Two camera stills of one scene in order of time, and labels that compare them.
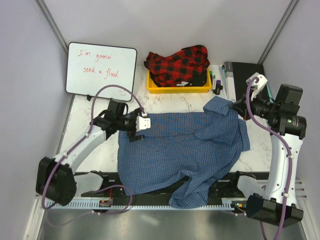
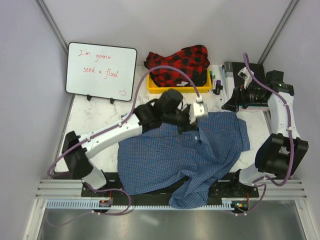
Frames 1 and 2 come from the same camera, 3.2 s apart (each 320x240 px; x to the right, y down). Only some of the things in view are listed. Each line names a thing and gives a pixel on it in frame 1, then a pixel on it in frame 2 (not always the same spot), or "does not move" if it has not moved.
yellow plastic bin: [152, 88] does not move
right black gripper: [241, 106] -> [239, 96]
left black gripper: [132, 136] -> [187, 126]
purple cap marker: [218, 87] does not move
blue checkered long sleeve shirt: [201, 148] does not move
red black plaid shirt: [188, 67] does not move
